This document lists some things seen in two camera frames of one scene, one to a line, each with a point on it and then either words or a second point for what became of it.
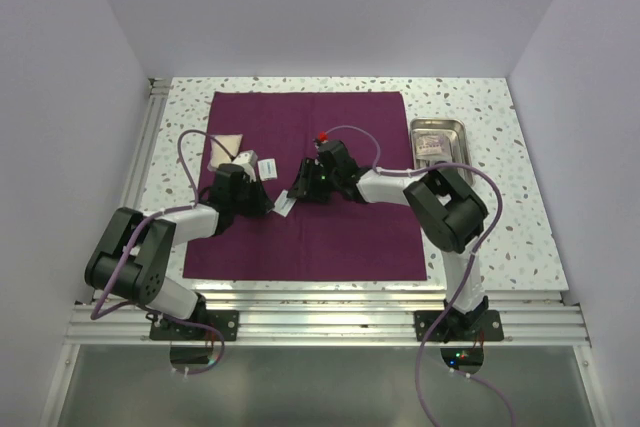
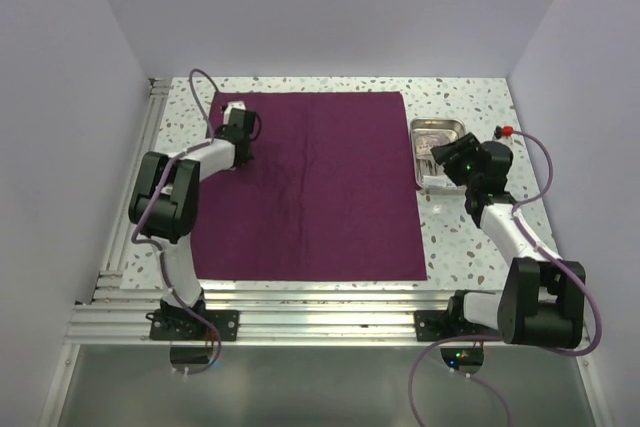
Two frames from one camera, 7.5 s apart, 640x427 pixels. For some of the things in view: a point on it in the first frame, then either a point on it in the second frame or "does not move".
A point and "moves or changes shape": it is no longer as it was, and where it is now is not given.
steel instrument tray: [441, 140] does not move
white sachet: [284, 204] moves or changes shape
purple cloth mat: [336, 239] does not move
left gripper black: [263, 203] to [249, 158]
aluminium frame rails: [311, 318] does not move
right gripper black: [304, 188] to [466, 146]
